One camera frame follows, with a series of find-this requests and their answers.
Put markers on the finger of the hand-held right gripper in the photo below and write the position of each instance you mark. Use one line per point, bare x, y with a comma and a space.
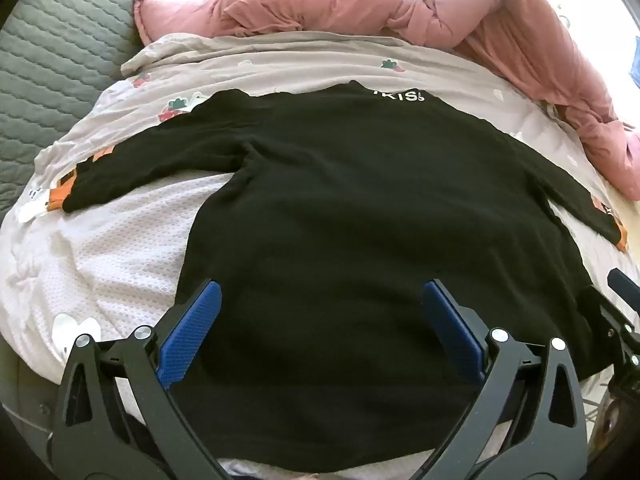
612, 330
625, 285

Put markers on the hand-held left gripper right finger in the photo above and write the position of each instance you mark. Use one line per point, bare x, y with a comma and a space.
452, 330

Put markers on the strawberry print bed sheet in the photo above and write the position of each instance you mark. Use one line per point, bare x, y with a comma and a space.
125, 240

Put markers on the pink frilled pillow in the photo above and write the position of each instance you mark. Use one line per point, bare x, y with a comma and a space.
170, 15

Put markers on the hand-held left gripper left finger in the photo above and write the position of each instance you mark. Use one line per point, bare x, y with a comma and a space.
192, 330

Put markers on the black printed shirt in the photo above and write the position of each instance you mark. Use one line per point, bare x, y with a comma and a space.
350, 235

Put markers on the pink quilt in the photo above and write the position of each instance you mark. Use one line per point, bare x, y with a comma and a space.
500, 25

